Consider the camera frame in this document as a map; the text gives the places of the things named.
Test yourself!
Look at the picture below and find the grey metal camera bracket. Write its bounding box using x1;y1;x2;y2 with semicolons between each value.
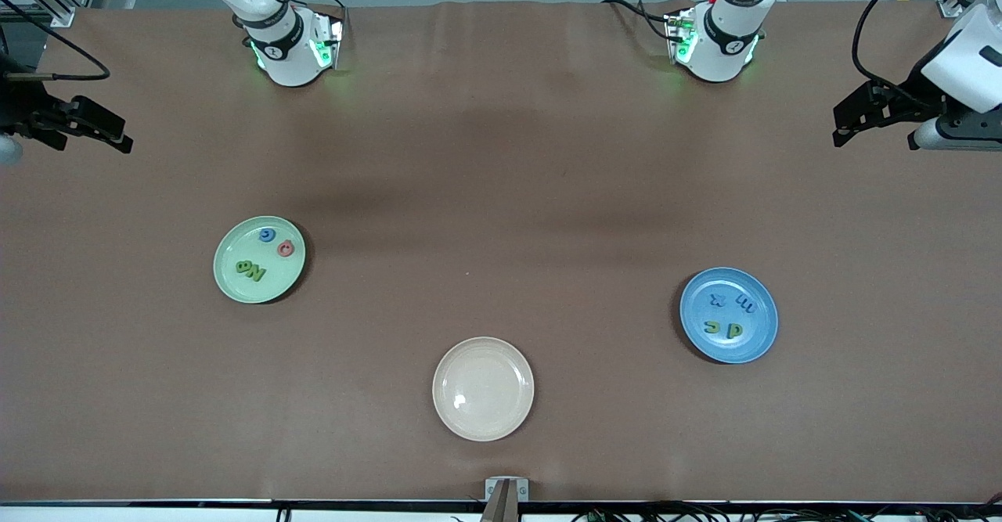
485;477;530;522

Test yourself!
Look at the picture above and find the blue plate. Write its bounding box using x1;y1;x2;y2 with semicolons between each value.
679;267;780;365

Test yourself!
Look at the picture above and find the brown table mat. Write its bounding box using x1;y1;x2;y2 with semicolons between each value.
0;0;1002;503

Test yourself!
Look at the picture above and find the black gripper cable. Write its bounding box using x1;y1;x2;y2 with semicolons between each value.
852;0;940;104
0;0;110;82

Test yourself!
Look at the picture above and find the cream plate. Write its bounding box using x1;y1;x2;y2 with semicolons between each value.
432;337;535;442

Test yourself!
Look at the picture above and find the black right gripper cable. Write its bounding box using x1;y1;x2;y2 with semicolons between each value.
0;0;110;82

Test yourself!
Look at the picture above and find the green plate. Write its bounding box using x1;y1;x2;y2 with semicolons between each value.
213;215;307;304

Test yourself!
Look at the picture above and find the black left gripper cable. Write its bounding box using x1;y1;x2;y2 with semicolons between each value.
852;0;940;104

